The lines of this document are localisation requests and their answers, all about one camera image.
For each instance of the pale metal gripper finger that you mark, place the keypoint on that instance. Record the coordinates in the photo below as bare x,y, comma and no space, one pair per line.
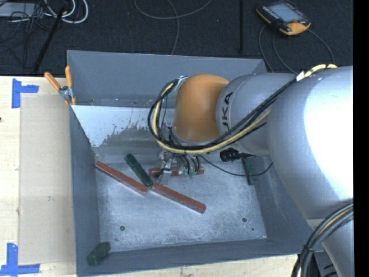
164,179
168,164

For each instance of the red-brown flat block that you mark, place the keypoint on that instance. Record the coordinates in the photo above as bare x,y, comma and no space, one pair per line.
154,171
180,198
121,177

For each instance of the dark green flat block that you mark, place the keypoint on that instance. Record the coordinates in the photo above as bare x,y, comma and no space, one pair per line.
250,170
139,170
98,253

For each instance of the grey metal bin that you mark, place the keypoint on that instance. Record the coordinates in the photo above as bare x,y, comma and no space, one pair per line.
178,224

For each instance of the pale flat board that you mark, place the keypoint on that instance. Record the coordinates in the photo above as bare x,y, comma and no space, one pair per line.
43,166

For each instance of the black cylinder on white bracket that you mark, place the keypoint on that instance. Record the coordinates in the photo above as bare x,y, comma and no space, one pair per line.
229,155

